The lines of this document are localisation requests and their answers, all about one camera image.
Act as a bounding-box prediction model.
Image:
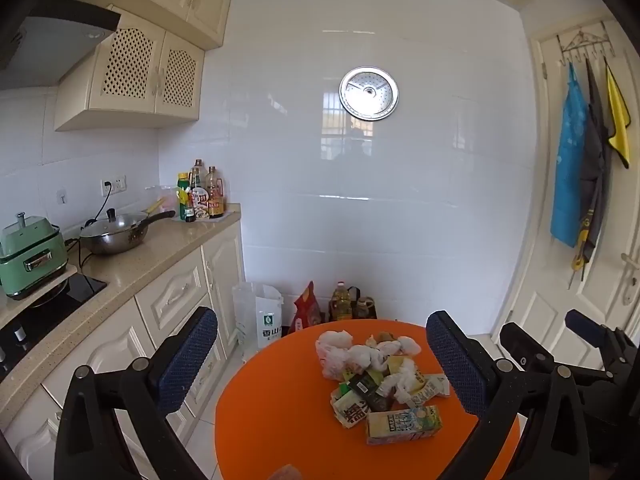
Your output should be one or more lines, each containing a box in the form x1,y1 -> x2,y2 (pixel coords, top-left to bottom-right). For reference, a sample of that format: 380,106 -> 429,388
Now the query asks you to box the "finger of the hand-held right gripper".
500,322 -> 607,387
565,309 -> 640,384

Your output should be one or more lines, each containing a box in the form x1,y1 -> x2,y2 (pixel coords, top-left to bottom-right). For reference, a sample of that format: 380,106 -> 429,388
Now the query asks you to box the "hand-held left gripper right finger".
425,310 -> 593,480

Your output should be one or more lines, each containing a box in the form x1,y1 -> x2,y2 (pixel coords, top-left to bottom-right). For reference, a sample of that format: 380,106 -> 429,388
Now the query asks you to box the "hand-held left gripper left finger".
54,306 -> 219,480

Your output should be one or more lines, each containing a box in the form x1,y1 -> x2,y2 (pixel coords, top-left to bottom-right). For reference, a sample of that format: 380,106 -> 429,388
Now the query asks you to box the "cream sauce packet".
410,372 -> 450,406

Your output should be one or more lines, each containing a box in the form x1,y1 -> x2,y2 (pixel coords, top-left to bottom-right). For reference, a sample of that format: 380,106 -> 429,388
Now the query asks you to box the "white tissue wad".
347,344 -> 388,373
387,336 -> 425,359
380,360 -> 426,406

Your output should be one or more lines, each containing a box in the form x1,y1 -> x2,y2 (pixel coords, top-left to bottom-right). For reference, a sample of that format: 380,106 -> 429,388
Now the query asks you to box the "drink carton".
366,405 -> 443,446

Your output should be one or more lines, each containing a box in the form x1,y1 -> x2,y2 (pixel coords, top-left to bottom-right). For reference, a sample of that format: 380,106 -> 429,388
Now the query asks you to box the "black snack packet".
347,371 -> 381,401

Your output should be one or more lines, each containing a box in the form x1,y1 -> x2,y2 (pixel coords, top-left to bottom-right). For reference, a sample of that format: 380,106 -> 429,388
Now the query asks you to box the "yellow white snack packet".
331,390 -> 373,429

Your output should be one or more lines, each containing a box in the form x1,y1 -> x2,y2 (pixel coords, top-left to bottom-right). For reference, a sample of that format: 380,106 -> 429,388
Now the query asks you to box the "white plastic bag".
315,330 -> 354,381

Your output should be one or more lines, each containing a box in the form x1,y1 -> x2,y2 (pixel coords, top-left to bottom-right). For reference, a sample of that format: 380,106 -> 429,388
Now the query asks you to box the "cream kitchen base cabinet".
0,203 -> 246,480

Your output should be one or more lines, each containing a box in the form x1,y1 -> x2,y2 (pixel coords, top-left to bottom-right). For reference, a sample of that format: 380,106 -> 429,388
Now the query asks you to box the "white panel door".
492,20 -> 640,376

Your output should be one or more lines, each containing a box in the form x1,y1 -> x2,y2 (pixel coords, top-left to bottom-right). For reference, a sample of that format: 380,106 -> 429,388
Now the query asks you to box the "clear plastic bag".
232,282 -> 262,350

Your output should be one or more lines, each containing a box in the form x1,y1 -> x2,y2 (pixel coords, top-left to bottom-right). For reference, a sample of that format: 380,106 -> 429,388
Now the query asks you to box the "white bag with green logo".
255,285 -> 284,352

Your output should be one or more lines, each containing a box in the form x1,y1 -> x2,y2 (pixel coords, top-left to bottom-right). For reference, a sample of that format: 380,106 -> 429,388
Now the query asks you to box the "orange round table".
215,319 -> 523,480

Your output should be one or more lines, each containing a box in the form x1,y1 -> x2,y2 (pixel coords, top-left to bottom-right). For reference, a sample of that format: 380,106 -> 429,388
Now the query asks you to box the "red bag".
287,281 -> 324,336

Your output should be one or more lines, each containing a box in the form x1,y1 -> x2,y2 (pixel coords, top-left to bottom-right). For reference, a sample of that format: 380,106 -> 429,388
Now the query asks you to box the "yellow cooking oil bottle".
331,280 -> 353,322

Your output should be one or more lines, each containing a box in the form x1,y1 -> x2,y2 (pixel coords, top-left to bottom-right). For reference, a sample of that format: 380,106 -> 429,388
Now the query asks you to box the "black induction cooktop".
0,274 -> 108,371

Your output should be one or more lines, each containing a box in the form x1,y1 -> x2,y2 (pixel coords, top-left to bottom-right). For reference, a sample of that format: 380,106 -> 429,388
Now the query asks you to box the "steel wok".
79,210 -> 177,256

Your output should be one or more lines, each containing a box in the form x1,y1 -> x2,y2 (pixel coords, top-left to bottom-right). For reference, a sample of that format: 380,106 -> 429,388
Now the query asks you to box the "glass wok lid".
82,208 -> 149,236

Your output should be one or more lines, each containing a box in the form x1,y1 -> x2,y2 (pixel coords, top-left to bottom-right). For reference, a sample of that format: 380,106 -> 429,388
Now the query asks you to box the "blue apron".
550,62 -> 587,248

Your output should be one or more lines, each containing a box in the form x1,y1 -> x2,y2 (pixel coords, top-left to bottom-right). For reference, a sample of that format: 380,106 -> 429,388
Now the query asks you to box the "amber bottle with red label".
205,166 -> 227,219

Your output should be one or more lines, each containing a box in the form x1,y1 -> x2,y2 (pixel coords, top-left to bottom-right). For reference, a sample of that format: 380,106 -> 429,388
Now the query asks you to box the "clear plastic container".
145,186 -> 179,214

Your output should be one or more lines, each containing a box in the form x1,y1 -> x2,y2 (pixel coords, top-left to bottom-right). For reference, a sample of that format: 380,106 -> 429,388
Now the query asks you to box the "green yellow bottle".
176,171 -> 195,221

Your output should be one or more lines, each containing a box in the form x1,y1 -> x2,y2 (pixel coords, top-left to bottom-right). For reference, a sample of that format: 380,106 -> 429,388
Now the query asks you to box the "grey apron with yellow trim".
572,57 -> 613,273

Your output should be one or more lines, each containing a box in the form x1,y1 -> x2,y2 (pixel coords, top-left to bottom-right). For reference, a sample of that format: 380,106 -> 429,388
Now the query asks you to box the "dark sauce bottle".
190,159 -> 211,221

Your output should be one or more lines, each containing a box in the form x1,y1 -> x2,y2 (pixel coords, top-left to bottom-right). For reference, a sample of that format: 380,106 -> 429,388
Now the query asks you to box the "green countertop appliance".
0,211 -> 69,301

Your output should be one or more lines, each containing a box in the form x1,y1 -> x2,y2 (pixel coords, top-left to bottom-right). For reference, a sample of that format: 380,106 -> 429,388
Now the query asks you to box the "yellow cloth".
604,62 -> 632,169

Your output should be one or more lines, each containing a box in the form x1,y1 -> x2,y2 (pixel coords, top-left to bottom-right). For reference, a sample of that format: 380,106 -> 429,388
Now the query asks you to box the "metal over-door hook rack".
556,22 -> 617,68

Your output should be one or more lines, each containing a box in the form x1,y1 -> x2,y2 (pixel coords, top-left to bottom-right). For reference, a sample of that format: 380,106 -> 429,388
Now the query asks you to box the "cream lattice door cabinet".
54,6 -> 206,132

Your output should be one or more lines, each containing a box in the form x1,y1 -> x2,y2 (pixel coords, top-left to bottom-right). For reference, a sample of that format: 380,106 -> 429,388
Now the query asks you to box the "dark range hood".
0,0 -> 122,92

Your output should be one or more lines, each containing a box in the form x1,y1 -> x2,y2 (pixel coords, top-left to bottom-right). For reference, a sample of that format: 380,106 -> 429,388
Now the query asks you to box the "metal door handle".
620,252 -> 640,307

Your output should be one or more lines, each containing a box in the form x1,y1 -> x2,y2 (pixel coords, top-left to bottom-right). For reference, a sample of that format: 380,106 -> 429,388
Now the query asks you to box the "black power cable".
65,187 -> 113,268

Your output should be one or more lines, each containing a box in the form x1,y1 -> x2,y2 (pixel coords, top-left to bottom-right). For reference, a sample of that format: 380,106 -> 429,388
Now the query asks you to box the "cream upper wall cabinet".
45,0 -> 237,52

